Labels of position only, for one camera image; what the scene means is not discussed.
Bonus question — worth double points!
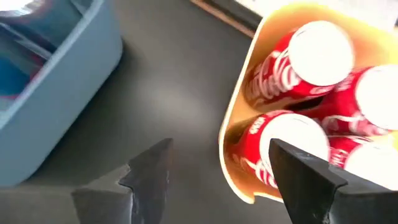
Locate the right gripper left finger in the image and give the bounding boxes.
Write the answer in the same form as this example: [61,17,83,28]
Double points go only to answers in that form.
[71,138,174,224]

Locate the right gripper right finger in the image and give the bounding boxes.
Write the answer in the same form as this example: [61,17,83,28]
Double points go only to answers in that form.
[269,138,398,224]

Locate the red cola can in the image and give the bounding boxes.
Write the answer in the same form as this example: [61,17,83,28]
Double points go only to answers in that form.
[328,135,398,192]
[225,109,330,190]
[298,63,398,138]
[242,20,355,110]

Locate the blue plastic bin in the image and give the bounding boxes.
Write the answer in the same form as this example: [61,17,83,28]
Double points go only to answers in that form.
[0,0,124,187]

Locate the yellow plastic bin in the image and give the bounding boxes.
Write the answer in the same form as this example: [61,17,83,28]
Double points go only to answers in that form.
[218,1,398,205]

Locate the slim silver blue energy can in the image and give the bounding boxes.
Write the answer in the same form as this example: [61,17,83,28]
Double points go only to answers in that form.
[0,23,53,105]
[0,0,85,52]

